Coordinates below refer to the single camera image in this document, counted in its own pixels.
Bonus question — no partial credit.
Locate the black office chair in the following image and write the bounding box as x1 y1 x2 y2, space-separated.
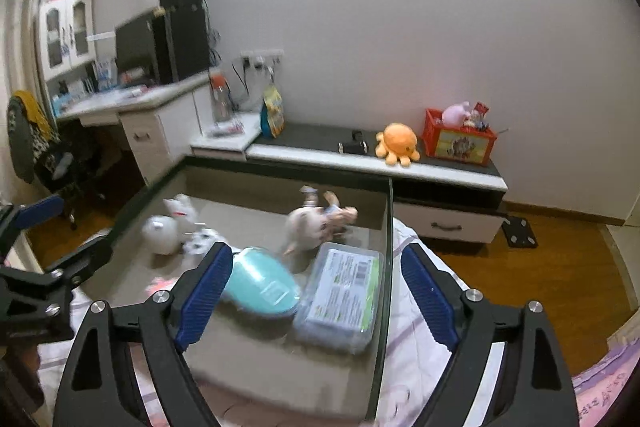
7 89 108 228

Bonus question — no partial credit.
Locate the printed paper pack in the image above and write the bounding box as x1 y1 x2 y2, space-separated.
207 119 246 138

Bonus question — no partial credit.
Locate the white desk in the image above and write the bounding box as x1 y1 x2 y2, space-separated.
55 72 216 188

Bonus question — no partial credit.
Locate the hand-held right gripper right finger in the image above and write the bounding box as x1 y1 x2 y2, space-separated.
400 243 581 427

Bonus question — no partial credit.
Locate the black mount plate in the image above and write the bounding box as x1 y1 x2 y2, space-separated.
501 213 538 249

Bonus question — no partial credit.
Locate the teal round container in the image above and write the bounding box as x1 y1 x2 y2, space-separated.
220 247 302 320

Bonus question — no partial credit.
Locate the pink pig doll figure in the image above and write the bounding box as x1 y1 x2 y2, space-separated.
282 186 360 255

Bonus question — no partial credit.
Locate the red storage crate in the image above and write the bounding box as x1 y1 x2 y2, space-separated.
421 108 499 166

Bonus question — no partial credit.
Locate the black computer monitor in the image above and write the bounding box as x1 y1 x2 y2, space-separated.
115 9 161 85

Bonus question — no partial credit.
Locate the orange octopus plush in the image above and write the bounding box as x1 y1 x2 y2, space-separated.
375 123 421 168

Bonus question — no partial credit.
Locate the person's left forearm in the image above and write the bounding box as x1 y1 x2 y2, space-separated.
0 342 46 427

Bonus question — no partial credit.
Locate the small black device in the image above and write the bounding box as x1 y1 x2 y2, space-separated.
337 129 371 155

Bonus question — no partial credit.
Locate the low black white cabinet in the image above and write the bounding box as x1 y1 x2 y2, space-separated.
190 119 508 245

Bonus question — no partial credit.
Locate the black computer tower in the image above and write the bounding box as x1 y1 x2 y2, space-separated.
152 4 211 84

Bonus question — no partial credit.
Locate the white wall power outlet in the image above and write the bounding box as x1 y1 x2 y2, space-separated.
240 49 285 70

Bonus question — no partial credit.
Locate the clear plastic box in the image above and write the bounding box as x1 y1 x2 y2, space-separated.
292 242 386 355

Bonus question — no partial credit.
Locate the beige curtain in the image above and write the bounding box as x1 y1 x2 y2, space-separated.
0 0 51 118

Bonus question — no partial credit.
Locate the clear bottle orange cap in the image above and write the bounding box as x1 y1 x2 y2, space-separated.
210 67 232 122

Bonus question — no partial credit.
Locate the pink cardboard box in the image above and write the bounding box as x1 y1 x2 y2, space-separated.
75 154 396 423

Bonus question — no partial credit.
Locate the blue yellow snack bag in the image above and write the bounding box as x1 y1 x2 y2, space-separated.
260 84 287 138

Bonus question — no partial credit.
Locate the striped white tablecloth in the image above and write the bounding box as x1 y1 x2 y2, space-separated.
37 217 506 427

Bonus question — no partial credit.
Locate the black yellow jacket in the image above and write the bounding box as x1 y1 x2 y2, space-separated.
7 90 61 185

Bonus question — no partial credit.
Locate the white pink animal figure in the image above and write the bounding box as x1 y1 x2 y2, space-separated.
164 193 221 255

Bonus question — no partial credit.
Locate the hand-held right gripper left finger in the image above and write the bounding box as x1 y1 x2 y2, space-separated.
52 241 235 427

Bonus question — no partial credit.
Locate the pink plush toy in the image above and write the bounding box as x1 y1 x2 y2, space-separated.
442 101 473 126

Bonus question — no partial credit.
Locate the pink bedding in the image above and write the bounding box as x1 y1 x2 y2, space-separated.
570 332 640 427

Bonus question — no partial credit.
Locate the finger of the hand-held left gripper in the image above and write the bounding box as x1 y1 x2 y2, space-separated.
0 194 66 233
44 231 118 289

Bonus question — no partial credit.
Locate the blue white carton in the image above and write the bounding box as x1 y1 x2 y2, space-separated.
95 59 118 90

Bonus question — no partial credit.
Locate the white glass-door hutch cabinet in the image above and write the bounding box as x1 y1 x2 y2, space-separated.
37 0 98 108

